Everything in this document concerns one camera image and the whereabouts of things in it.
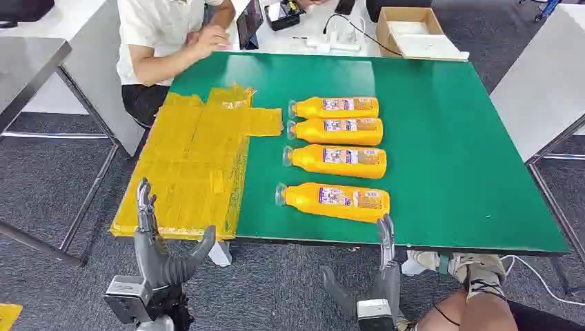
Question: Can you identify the grey side table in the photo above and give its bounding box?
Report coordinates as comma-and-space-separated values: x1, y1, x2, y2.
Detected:
20, 0, 146, 157

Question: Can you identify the green table mat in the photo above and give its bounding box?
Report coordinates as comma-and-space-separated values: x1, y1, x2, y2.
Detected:
166, 51, 572, 256

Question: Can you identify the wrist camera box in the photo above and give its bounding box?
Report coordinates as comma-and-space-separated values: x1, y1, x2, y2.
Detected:
355, 299, 395, 331
103, 274, 155, 325

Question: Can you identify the black tablet on stand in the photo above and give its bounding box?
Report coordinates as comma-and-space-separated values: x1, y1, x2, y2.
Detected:
235, 0, 265, 50

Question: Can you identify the steel table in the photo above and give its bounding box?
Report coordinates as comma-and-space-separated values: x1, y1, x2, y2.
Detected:
0, 36, 121, 269

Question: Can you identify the yellow plastic sheet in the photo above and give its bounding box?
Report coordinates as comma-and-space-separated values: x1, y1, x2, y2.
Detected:
109, 84, 284, 242

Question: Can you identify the blue metal frame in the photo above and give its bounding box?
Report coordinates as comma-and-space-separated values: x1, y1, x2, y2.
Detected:
518, 0, 564, 22

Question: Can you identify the seated person's right hand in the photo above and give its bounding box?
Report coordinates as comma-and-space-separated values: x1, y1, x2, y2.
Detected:
187, 25, 232, 60

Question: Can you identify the pale table with frame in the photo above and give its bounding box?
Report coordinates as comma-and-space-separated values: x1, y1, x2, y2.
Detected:
489, 3, 585, 293

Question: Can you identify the black open device case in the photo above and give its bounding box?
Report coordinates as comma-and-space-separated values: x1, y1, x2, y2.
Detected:
264, 0, 306, 32

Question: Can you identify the orange drink bottle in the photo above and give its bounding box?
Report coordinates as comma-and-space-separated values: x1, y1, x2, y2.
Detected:
281, 143, 388, 180
288, 96, 380, 121
286, 117, 384, 147
275, 181, 391, 224

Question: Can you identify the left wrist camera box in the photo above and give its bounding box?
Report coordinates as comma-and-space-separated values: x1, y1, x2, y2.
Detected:
103, 274, 155, 325

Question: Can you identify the black cable on desk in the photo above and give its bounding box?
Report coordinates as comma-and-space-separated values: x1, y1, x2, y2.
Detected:
321, 13, 404, 57

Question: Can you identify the white desk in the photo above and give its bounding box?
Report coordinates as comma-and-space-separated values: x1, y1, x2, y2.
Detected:
208, 0, 383, 59

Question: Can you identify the white floor cable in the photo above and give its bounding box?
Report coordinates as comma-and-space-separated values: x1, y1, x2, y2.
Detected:
499, 254, 585, 308

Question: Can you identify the white table foot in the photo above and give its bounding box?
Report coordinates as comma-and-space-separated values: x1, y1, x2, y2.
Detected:
207, 241, 233, 269
401, 250, 441, 278

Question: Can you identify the white power adapter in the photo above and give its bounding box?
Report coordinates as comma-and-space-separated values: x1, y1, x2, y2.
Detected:
305, 17, 366, 52

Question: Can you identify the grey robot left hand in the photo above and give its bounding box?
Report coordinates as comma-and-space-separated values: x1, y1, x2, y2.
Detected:
133, 177, 217, 290

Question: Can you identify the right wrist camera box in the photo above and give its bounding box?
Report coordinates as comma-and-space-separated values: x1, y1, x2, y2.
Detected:
355, 299, 395, 331

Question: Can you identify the standing person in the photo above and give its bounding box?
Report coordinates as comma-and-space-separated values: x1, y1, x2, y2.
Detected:
395, 252, 585, 331

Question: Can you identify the seated person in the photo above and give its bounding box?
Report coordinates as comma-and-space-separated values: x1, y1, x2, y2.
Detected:
116, 0, 237, 129

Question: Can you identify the brown cardboard box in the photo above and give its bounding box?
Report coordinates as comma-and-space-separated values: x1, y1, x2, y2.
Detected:
375, 6, 470, 61

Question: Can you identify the black bag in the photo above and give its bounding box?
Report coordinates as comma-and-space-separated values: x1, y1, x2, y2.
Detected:
0, 0, 56, 29

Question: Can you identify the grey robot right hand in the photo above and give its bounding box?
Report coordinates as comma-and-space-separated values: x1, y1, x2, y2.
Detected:
321, 214, 402, 321

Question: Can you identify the yellow floor object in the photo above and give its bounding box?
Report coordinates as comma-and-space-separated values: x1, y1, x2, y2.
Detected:
0, 303, 23, 331

